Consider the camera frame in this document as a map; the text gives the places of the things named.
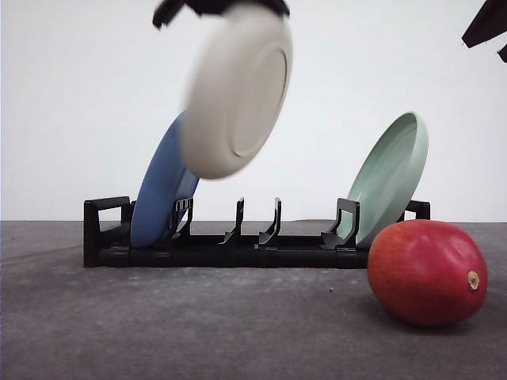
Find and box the blue plate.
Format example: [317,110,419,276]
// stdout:
[130,111,199,248]

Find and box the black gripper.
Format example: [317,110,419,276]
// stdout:
[153,0,290,29]

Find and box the black dish rack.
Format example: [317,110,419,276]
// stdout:
[83,196,431,269]

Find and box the light green plate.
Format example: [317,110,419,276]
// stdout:
[338,112,429,248]

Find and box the white plate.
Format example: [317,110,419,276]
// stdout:
[181,4,293,180]

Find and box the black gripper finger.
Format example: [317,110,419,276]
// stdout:
[462,0,507,63]

